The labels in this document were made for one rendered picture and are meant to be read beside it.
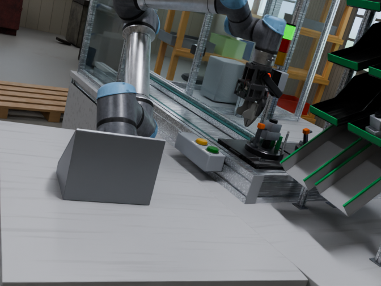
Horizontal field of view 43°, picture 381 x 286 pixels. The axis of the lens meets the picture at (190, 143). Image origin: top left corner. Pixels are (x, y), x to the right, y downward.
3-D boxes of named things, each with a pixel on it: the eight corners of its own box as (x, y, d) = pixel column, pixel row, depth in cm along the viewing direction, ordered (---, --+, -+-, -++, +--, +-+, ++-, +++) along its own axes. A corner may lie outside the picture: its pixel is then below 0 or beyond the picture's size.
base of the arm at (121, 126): (92, 145, 127) (93, 112, 131) (87, 165, 140) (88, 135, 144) (148, 148, 131) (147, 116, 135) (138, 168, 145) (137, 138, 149)
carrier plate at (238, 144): (257, 171, 155) (259, 165, 154) (216, 143, 173) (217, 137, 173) (308, 172, 168) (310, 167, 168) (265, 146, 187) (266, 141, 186)
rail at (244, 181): (244, 204, 150) (254, 172, 147) (128, 110, 219) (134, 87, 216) (257, 203, 153) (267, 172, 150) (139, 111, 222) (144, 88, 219)
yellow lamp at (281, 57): (276, 64, 180) (280, 51, 178) (268, 61, 184) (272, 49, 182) (286, 66, 183) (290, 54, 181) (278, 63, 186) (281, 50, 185)
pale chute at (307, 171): (309, 191, 138) (303, 180, 136) (284, 172, 149) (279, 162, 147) (384, 135, 141) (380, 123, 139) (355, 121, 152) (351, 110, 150)
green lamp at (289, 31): (285, 38, 177) (289, 25, 175) (276, 36, 181) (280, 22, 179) (294, 41, 180) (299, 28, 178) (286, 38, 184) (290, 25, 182)
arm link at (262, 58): (266, 50, 158) (283, 56, 152) (262, 64, 159) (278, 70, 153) (249, 46, 154) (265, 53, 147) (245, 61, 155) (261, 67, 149)
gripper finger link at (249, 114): (235, 125, 158) (243, 99, 156) (249, 126, 162) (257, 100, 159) (241, 129, 156) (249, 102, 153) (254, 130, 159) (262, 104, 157)
